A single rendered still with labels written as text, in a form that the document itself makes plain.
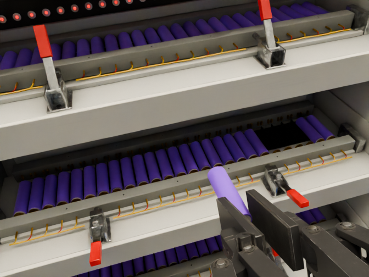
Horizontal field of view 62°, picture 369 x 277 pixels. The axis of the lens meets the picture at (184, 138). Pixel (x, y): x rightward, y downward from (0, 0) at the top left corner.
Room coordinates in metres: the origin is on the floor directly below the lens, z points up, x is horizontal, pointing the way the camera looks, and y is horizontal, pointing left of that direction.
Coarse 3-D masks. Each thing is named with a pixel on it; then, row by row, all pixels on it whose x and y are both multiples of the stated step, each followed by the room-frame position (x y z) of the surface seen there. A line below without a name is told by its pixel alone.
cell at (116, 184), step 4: (112, 160) 0.47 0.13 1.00; (116, 160) 0.47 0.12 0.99; (108, 164) 0.47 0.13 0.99; (112, 164) 0.46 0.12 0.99; (116, 164) 0.46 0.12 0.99; (112, 168) 0.45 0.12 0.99; (116, 168) 0.46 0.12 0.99; (112, 172) 0.45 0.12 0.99; (116, 172) 0.45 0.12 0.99; (112, 176) 0.44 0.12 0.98; (116, 176) 0.44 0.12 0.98; (120, 176) 0.44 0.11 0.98; (112, 180) 0.43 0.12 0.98; (116, 180) 0.43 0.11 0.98; (120, 180) 0.43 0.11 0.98; (112, 184) 0.42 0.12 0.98; (116, 184) 0.42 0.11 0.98; (120, 184) 0.42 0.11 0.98; (112, 188) 0.42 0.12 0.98; (116, 188) 0.42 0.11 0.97; (120, 188) 0.42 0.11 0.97
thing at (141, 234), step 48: (336, 96) 0.53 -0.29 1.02; (96, 144) 0.51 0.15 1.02; (0, 192) 0.45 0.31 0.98; (96, 192) 0.43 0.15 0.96; (240, 192) 0.40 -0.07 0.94; (336, 192) 0.40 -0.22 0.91; (0, 240) 0.36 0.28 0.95; (48, 240) 0.36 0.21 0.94; (144, 240) 0.35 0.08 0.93; (192, 240) 0.37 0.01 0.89
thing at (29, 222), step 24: (312, 144) 0.45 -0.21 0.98; (336, 144) 0.45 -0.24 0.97; (240, 168) 0.42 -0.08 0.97; (264, 168) 0.43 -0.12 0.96; (288, 168) 0.42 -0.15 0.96; (120, 192) 0.40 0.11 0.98; (144, 192) 0.39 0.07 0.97; (168, 192) 0.40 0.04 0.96; (24, 216) 0.38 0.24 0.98; (48, 216) 0.37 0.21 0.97; (72, 216) 0.38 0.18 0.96; (120, 216) 0.37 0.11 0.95
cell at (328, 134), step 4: (308, 116) 0.53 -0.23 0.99; (312, 116) 0.53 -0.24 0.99; (308, 120) 0.53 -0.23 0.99; (312, 120) 0.52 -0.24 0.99; (316, 120) 0.52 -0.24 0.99; (312, 124) 0.51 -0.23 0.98; (316, 124) 0.51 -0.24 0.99; (320, 124) 0.51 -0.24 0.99; (316, 128) 0.50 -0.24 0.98; (320, 128) 0.50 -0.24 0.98; (324, 128) 0.49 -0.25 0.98; (320, 132) 0.49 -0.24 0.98; (324, 132) 0.49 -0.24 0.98; (328, 132) 0.48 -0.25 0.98; (324, 136) 0.48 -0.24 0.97; (328, 136) 0.48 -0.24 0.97
